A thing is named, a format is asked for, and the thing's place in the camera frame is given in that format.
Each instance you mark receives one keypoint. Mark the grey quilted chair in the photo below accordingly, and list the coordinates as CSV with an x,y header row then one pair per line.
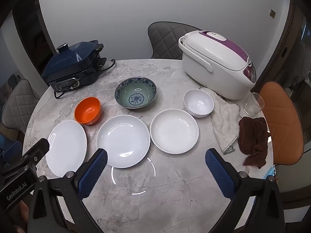
x,y
165,41

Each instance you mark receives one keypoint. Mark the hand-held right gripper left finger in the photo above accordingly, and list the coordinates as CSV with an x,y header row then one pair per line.
x,y
93,172

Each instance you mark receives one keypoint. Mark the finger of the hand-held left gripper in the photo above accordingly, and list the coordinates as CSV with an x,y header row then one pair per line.
x,y
12,149
36,150

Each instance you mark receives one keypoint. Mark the blue patterned ceramic bowl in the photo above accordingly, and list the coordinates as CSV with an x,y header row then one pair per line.
x,y
134,94

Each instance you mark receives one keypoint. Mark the beige quilted chair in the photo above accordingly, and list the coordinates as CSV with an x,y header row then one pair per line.
x,y
20,104

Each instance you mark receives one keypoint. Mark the brown cloth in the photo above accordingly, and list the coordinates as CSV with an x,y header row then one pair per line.
x,y
254,138

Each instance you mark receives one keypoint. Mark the large white plate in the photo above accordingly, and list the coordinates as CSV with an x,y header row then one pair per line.
x,y
122,140

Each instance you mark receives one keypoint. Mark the wall switch plate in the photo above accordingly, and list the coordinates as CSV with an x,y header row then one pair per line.
x,y
272,13

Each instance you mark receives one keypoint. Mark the clear drinking glass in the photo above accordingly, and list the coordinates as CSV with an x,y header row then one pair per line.
x,y
254,104

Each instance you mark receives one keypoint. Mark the deep white plate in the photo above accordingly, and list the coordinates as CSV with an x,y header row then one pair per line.
x,y
173,131

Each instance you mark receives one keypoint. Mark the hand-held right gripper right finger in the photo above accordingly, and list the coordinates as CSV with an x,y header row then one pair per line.
x,y
218,172

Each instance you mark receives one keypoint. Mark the orange bowl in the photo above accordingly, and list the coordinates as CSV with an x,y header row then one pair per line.
x,y
87,111

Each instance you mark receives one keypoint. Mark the white and purple rice cooker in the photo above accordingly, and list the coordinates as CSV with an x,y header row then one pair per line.
x,y
213,63

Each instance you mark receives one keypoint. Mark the blue face mask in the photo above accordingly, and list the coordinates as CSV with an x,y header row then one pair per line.
x,y
270,173

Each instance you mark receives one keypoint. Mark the small white bowl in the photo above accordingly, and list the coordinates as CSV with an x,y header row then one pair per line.
x,y
198,104

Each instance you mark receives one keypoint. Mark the dark blue electric cooking pot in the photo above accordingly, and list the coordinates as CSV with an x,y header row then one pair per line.
x,y
70,63

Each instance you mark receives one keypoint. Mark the orange chair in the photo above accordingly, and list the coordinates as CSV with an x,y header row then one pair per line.
x,y
281,116

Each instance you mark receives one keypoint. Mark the white dish cloth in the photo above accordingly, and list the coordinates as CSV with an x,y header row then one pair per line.
x,y
226,123

